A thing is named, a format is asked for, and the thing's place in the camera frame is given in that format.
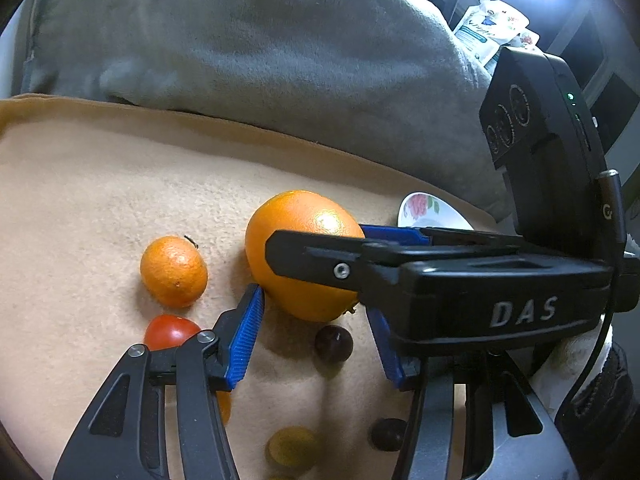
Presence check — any large orange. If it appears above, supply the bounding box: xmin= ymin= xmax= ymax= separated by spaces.
xmin=244 ymin=190 xmax=367 ymax=323

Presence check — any person's right hand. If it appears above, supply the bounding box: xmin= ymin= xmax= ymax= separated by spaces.
xmin=536 ymin=326 xmax=615 ymax=387

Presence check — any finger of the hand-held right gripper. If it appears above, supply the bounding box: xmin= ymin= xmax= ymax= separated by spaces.
xmin=265 ymin=229 xmax=372 ymax=294
xmin=359 ymin=224 xmax=522 ymax=249

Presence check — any brown longan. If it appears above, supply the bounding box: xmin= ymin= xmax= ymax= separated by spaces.
xmin=265 ymin=426 xmax=321 ymax=473

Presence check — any grey cushion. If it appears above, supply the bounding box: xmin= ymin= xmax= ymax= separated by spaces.
xmin=22 ymin=0 xmax=511 ymax=221

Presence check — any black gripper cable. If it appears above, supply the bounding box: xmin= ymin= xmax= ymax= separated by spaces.
xmin=557 ymin=170 xmax=628 ymax=416

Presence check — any small orange kumquat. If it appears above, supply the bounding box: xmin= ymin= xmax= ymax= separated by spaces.
xmin=215 ymin=390 xmax=233 ymax=426

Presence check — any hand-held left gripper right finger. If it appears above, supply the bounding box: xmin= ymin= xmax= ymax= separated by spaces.
xmin=365 ymin=306 xmax=561 ymax=480

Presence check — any white cabinet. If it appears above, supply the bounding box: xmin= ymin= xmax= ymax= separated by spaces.
xmin=545 ymin=0 xmax=640 ymax=161

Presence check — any white printed pouch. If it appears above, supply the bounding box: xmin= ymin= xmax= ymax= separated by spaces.
xmin=452 ymin=0 xmax=541 ymax=66

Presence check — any white floral plate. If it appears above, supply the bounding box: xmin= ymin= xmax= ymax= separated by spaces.
xmin=397 ymin=191 xmax=475 ymax=231

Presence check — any tangerine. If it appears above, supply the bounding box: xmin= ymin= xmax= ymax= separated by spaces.
xmin=140 ymin=235 xmax=209 ymax=309

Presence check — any dark purple grape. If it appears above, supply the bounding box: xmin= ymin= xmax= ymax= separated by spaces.
xmin=368 ymin=417 xmax=408 ymax=453
xmin=313 ymin=325 xmax=354 ymax=365

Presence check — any person's right forearm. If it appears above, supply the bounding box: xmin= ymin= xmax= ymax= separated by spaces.
xmin=556 ymin=345 xmax=637 ymax=480

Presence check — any red tomato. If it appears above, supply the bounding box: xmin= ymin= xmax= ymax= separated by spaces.
xmin=144 ymin=314 xmax=202 ymax=352

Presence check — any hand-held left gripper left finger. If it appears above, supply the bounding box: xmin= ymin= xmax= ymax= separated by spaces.
xmin=52 ymin=282 xmax=266 ymax=480

